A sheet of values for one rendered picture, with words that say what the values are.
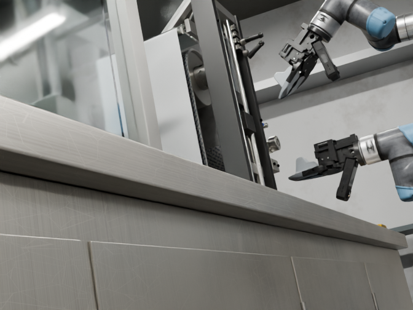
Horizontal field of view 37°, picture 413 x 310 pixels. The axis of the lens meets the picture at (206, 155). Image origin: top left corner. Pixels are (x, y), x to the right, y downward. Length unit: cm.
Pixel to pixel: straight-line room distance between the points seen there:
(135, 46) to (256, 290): 33
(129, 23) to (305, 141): 389
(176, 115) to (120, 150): 94
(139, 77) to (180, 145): 70
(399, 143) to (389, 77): 302
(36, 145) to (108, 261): 13
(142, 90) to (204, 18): 68
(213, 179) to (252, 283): 16
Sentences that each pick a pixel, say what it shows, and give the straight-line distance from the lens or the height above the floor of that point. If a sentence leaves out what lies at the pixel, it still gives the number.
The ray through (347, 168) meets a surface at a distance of 169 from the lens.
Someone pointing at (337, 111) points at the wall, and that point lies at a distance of 463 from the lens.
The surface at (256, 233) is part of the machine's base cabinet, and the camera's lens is 84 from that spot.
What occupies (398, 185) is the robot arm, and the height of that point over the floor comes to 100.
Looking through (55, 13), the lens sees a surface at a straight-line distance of 67.
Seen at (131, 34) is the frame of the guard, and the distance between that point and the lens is 77.
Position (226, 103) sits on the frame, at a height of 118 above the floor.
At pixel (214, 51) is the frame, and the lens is 136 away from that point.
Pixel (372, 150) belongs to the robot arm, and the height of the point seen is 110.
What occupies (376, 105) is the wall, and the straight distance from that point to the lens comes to 462.
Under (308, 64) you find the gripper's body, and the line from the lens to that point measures 176.
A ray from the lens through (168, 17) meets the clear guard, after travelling 216.
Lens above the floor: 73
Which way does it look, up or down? 16 degrees up
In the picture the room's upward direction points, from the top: 11 degrees counter-clockwise
